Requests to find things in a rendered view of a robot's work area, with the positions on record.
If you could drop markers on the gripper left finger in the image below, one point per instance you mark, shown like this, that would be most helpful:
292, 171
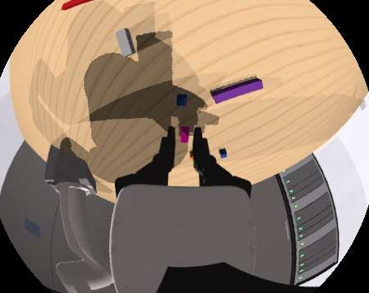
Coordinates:
157, 171

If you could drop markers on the grey rod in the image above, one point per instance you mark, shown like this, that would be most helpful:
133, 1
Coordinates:
125, 42

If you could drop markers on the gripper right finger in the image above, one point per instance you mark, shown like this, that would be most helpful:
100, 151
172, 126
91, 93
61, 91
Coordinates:
209, 170

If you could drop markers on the dark purple rod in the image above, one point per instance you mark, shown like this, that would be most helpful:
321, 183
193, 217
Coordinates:
237, 90

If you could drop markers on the small magenta block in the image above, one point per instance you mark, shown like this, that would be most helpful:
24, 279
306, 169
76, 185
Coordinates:
185, 134

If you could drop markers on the small blue block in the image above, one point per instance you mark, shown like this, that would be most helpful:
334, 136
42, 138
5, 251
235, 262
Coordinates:
223, 153
181, 100

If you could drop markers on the red rod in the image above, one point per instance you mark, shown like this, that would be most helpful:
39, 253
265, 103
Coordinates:
73, 3

